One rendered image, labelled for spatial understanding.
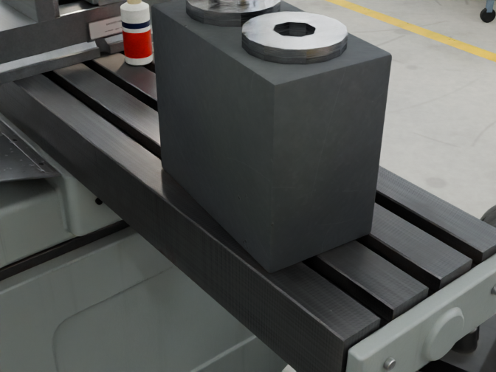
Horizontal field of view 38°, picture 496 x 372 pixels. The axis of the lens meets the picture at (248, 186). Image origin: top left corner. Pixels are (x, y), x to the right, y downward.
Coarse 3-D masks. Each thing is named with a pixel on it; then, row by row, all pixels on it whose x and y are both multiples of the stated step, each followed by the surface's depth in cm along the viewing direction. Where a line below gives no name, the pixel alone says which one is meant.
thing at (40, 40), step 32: (32, 0) 98; (64, 0) 109; (160, 0) 111; (0, 32) 97; (32, 32) 100; (64, 32) 103; (96, 32) 106; (0, 64) 99; (32, 64) 101; (64, 64) 104
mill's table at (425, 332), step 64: (0, 0) 129; (128, 64) 105; (64, 128) 90; (128, 128) 90; (128, 192) 82; (384, 192) 76; (192, 256) 74; (320, 256) 67; (384, 256) 70; (448, 256) 67; (256, 320) 68; (320, 320) 60; (384, 320) 63; (448, 320) 64
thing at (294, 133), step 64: (192, 0) 67; (256, 0) 67; (192, 64) 66; (256, 64) 58; (320, 64) 58; (384, 64) 60; (192, 128) 70; (256, 128) 59; (320, 128) 59; (192, 192) 75; (256, 192) 62; (320, 192) 63; (256, 256) 66
